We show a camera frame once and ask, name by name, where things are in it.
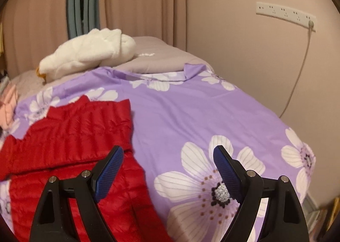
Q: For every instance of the blue-grey curtain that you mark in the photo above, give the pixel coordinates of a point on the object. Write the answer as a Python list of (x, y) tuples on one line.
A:
[(79, 5)]

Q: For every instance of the purple floral blanket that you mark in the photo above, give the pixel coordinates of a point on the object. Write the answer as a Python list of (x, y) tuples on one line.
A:
[(172, 114)]

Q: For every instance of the red down jacket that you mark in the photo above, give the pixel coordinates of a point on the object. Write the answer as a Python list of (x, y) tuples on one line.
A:
[(79, 130)]

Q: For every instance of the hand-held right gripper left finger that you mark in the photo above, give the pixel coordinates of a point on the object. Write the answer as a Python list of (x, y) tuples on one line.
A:
[(109, 173)]

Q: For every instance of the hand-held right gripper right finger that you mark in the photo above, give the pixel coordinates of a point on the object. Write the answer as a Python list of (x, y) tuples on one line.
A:
[(228, 173)]

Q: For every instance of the white wall power strip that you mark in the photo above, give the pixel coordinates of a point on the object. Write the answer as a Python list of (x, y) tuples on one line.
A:
[(279, 11)]

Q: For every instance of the white plush duck toy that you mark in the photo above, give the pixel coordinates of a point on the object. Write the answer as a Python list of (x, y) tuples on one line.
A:
[(87, 50)]

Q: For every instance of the grey pillow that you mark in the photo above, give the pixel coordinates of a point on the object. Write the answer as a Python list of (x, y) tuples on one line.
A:
[(164, 56)]

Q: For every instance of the stack of books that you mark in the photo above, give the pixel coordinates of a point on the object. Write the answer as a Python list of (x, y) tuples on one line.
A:
[(316, 218)]

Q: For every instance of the beige pillow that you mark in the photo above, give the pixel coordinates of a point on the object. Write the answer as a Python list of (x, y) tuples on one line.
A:
[(26, 80)]

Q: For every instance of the beige curtain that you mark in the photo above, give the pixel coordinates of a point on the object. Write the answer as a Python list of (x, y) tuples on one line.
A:
[(132, 0)]

